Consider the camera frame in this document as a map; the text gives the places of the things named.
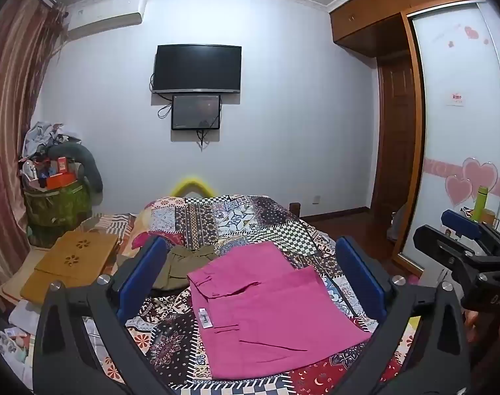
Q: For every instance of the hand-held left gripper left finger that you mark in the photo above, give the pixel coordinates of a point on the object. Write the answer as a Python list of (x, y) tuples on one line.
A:
[(145, 271)]

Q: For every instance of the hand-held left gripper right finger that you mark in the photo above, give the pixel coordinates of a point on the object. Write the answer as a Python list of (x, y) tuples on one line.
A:
[(359, 273)]

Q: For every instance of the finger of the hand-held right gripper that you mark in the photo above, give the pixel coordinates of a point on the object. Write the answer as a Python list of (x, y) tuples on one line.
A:
[(459, 223), (437, 242)]

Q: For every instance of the pink pants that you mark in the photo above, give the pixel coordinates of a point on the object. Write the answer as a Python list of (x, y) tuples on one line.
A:
[(266, 296)]

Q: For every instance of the olive green pants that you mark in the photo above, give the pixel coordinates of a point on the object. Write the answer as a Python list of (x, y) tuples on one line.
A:
[(184, 265)]

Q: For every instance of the person's right hand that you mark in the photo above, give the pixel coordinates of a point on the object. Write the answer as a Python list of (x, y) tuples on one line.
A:
[(473, 325)]

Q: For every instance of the green bottle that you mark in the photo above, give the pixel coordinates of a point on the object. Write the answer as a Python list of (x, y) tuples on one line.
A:
[(481, 202)]

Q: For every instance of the magenta cloth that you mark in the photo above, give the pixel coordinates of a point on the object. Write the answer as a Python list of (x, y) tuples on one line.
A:
[(141, 239)]

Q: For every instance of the grey bag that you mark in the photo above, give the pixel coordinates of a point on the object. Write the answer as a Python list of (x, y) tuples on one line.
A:
[(399, 222)]

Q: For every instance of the striped bed sheet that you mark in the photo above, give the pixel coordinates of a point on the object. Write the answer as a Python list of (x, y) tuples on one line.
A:
[(110, 224)]

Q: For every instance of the wooden lap desk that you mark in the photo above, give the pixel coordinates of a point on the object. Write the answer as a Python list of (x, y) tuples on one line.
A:
[(68, 263)]

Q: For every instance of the patchwork printed blanket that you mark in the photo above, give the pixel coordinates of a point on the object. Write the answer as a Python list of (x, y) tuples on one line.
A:
[(217, 222)]

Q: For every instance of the brown wooden door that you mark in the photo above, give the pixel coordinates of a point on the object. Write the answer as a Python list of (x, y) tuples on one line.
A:
[(394, 140)]

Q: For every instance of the green fabric storage bag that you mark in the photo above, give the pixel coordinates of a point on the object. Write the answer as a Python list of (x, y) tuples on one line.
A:
[(56, 208)]

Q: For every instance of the grey curved pillow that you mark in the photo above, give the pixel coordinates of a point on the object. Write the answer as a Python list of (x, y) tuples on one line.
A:
[(91, 168)]

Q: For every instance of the orange box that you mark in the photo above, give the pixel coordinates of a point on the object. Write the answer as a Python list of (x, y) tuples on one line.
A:
[(57, 181)]

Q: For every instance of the white cloth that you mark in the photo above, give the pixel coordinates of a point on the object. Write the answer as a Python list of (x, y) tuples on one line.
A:
[(17, 329)]

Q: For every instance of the pile of light clothes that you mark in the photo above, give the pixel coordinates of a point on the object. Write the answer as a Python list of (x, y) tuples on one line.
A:
[(44, 138)]

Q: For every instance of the striped brown curtain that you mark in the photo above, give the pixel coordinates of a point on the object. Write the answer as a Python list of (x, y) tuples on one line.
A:
[(11, 111)]

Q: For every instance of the wooden overhead cabinet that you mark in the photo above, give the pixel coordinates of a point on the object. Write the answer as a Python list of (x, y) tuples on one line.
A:
[(377, 12)]

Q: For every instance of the white air conditioner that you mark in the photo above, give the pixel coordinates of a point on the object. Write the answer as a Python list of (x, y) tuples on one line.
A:
[(106, 14)]

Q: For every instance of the white wall socket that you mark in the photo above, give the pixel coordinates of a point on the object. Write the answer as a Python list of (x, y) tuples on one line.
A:
[(315, 199)]

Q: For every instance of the small black wall monitor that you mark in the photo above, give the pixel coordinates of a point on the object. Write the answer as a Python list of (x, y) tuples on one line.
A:
[(196, 112)]

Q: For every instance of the black wall television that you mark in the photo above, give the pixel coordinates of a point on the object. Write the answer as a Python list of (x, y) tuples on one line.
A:
[(197, 68)]

